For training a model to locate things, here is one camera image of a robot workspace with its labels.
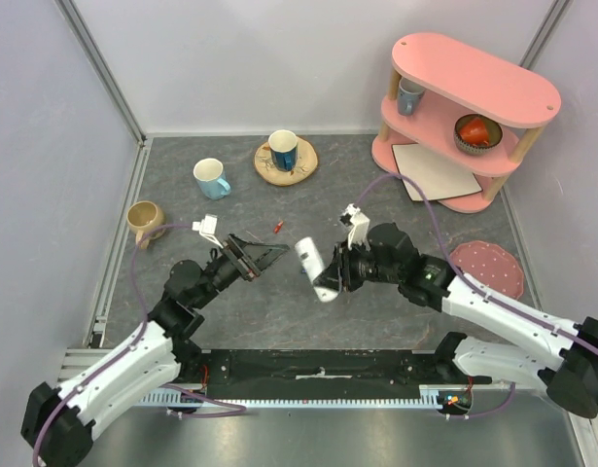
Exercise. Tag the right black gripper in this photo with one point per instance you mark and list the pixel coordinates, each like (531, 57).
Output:
(344, 268)

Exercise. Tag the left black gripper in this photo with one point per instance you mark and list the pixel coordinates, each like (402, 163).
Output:
(251, 258)

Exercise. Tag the white remote control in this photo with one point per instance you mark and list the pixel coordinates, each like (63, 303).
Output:
(313, 265)

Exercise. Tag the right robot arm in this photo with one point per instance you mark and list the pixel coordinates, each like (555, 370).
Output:
(541, 350)

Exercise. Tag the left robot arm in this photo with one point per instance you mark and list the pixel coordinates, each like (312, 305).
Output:
(62, 422)

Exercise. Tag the red orange battery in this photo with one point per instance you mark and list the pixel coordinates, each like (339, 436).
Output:
(278, 227)

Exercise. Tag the light blue mug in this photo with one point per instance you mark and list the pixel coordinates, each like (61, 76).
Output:
(210, 176)

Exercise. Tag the dark blue mug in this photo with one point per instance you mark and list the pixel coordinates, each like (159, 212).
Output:
(283, 145)

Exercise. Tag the beige mug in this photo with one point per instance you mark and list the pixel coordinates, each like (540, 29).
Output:
(143, 219)

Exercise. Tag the white square plate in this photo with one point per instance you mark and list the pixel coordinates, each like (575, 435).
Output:
(438, 177)

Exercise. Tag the pink dotted plate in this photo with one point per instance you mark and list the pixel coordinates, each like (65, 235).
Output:
(492, 265)

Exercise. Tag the grey-blue mug on shelf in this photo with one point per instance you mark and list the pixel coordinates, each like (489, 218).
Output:
(409, 96)

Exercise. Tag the red cup in bowl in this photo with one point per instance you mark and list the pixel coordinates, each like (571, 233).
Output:
(474, 132)

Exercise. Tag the dark patterned bowl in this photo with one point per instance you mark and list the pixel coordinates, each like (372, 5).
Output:
(495, 136)

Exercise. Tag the pink three-tier shelf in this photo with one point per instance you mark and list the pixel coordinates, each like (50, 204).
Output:
(469, 107)

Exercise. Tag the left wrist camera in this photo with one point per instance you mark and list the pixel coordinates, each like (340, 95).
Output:
(206, 228)

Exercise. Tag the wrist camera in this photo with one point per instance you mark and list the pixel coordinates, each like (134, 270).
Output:
(206, 228)
(357, 225)

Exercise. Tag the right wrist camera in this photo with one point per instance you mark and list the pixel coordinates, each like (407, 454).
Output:
(357, 225)

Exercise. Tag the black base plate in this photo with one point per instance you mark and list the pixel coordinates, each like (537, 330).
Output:
(318, 374)

